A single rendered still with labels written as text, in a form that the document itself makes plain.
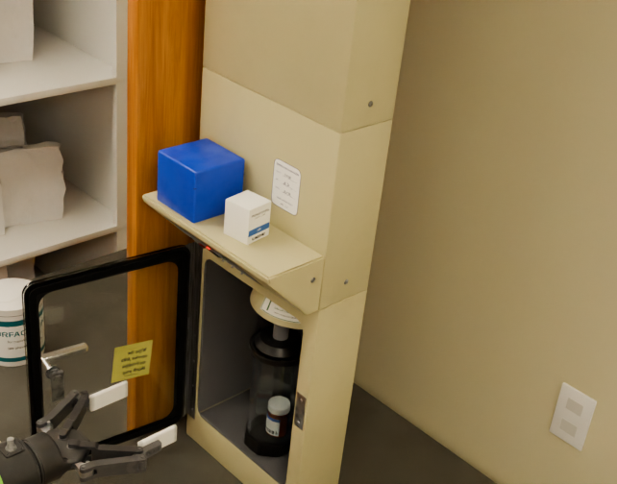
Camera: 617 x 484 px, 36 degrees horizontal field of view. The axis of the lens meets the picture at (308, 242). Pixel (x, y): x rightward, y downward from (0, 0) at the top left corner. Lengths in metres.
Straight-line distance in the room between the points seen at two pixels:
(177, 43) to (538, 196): 0.67
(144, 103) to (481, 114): 0.59
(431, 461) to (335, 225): 0.70
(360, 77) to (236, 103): 0.26
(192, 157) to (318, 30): 0.31
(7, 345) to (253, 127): 0.86
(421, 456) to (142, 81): 0.94
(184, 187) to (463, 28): 0.58
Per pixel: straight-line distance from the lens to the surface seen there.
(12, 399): 2.05
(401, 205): 1.89
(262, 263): 1.39
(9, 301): 2.08
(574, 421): 1.80
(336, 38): 1.31
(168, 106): 1.61
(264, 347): 1.66
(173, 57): 1.58
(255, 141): 1.48
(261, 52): 1.43
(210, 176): 1.46
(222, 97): 1.53
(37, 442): 1.45
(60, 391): 1.69
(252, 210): 1.41
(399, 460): 1.94
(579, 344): 1.73
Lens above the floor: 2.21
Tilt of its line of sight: 29 degrees down
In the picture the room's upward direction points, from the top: 6 degrees clockwise
